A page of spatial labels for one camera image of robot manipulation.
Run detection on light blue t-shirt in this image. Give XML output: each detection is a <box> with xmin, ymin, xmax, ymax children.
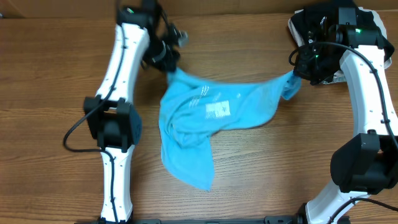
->
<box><xmin>159</xmin><ymin>68</ymin><xmax>302</xmax><ymax>190</ymax></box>

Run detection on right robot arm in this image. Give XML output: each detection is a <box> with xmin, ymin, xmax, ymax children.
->
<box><xmin>288</xmin><ymin>1</ymin><xmax>397</xmax><ymax>223</ymax></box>

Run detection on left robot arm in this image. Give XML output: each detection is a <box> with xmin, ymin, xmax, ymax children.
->
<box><xmin>83</xmin><ymin>0</ymin><xmax>188</xmax><ymax>223</ymax></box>

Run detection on grey striped folded garment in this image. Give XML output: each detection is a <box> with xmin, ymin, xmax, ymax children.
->
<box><xmin>322</xmin><ymin>74</ymin><xmax>346</xmax><ymax>85</ymax></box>

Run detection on beige folded garment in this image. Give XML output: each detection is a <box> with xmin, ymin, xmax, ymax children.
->
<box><xmin>288</xmin><ymin>7</ymin><xmax>387</xmax><ymax>75</ymax></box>

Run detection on black folded garment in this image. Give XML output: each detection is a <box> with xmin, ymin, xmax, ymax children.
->
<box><xmin>290</xmin><ymin>0</ymin><xmax>395</xmax><ymax>63</ymax></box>

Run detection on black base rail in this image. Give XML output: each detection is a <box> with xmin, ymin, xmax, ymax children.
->
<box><xmin>132</xmin><ymin>215</ymin><xmax>303</xmax><ymax>224</ymax></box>

